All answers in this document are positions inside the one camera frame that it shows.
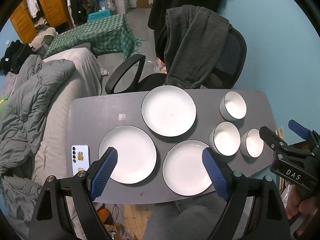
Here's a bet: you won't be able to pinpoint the right hand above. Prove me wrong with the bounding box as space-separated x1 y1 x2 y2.
285 185 318 219

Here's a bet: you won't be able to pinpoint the dark grey fleece robe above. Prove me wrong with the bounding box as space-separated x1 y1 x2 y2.
164 5 231 89

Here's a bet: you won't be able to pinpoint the white plate front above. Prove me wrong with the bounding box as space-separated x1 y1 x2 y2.
162 140 212 196

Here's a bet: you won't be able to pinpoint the orange wooden wardrobe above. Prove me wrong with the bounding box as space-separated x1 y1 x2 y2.
10 0 74 43

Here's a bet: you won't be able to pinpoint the white plate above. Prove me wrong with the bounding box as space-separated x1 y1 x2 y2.
99 126 157 184
141 85 196 137
162 140 212 196

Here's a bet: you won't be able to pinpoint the white smartphone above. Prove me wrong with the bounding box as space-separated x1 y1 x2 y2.
71 145 90 175

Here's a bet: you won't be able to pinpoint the black clothes pile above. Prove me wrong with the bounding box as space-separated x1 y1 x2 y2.
0 40 34 75

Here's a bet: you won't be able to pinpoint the green checkered tablecloth table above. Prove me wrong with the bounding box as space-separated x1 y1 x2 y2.
44 14 144 59

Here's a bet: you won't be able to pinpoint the hanging dark clothes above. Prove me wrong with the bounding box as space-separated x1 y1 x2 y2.
66 0 100 27

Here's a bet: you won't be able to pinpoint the white bowl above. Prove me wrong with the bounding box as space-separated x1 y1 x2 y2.
209 121 241 157
240 128 264 158
219 91 247 121

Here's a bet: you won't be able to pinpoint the teal storage box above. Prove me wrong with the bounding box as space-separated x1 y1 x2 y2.
88 9 111 22

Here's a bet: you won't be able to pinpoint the grey quilted duvet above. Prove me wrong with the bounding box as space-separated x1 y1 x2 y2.
1 55 76 222

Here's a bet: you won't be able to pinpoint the black office chair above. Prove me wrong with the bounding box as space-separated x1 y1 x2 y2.
105 27 247 94

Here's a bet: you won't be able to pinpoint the white bowl back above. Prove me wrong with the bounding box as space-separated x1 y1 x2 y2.
219 91 247 121

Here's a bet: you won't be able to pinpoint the white plate back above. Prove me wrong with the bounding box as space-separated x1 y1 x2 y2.
141 85 196 137

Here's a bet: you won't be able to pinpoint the plastic snack bags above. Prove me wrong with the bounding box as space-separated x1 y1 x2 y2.
153 58 167 74

